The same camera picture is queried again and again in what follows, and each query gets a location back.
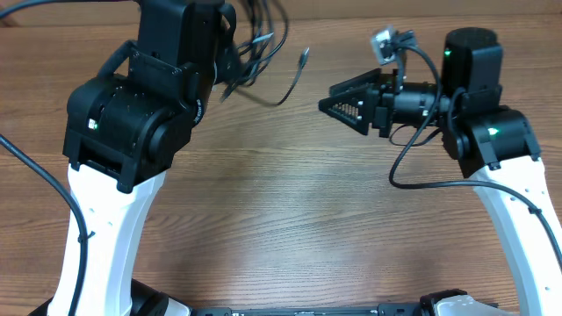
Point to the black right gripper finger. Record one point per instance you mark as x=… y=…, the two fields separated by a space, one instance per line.
x=355 y=82
x=354 y=108

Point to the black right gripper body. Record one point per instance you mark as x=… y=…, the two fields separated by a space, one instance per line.
x=384 y=104

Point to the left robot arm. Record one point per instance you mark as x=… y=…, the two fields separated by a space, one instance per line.
x=124 y=127

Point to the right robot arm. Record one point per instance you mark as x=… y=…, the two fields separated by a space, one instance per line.
x=494 y=145

